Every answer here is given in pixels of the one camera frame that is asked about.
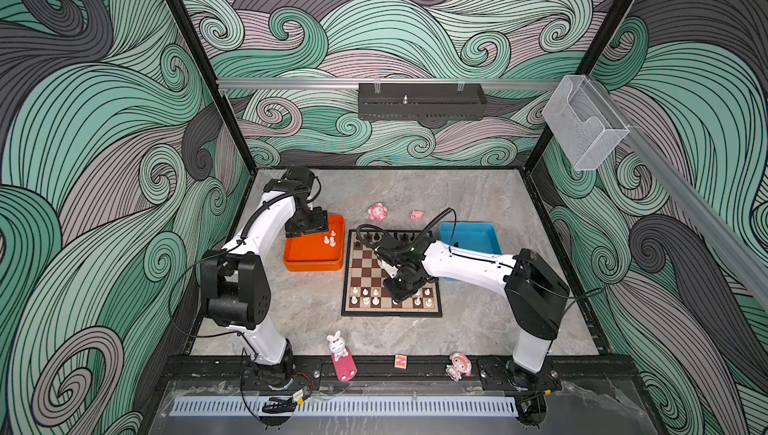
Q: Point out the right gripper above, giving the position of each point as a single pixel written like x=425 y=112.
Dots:
x=396 y=296

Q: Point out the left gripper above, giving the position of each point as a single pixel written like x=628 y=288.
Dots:
x=319 y=224

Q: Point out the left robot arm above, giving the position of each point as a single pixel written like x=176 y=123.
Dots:
x=234 y=288

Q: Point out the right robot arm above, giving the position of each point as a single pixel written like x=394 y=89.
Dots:
x=537 y=295

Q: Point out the chess board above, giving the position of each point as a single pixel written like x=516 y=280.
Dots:
x=364 y=294

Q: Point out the orange plastic tray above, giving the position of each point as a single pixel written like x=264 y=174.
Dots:
x=318 y=252

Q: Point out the pink kitty toy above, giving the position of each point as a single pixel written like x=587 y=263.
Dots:
x=377 y=212

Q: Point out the blue plastic tray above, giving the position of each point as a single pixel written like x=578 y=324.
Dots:
x=473 y=236

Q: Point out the wooden letter block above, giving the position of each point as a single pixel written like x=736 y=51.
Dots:
x=400 y=362

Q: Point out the pink haired doll figure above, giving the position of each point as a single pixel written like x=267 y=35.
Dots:
x=459 y=367

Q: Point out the white rabbit figure pink base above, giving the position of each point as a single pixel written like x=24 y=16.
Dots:
x=342 y=359

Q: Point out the black wall shelf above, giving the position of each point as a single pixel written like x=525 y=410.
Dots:
x=428 y=103

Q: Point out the white slotted cable duct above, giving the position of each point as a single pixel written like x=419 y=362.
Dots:
x=454 y=406

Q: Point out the clear acrylic wall box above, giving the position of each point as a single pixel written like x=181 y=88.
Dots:
x=585 y=121

